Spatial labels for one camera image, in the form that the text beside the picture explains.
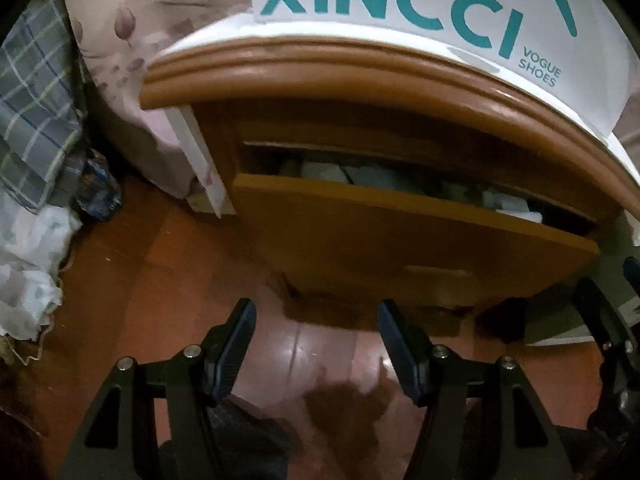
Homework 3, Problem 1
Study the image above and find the white bed frame panel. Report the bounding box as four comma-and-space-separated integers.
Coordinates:
167, 106, 237, 219

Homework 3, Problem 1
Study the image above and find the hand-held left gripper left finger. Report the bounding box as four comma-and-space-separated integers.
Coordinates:
59, 298, 258, 480

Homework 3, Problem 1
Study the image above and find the plaid cloth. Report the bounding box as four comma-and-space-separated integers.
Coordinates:
0, 0, 86, 211

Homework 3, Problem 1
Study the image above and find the white floral cloth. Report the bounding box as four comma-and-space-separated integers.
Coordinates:
0, 205, 83, 341

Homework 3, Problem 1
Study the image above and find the white long underwear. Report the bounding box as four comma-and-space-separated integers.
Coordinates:
280, 157, 421, 193

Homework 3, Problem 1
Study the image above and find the floral bedding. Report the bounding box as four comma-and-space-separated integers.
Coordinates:
64, 0, 256, 198

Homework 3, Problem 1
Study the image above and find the white folded garment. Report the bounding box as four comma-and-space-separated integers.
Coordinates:
480, 187, 545, 225

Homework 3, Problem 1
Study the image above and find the plastic bottle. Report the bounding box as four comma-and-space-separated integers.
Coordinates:
75, 157, 123, 221

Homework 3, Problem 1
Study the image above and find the wooden nightstand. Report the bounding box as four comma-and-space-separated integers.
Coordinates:
140, 35, 640, 331

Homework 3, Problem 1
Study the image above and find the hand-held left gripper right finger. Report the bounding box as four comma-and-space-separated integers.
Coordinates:
376, 299, 583, 480

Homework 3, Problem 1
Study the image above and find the white paper cover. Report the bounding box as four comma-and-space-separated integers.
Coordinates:
155, 12, 640, 181

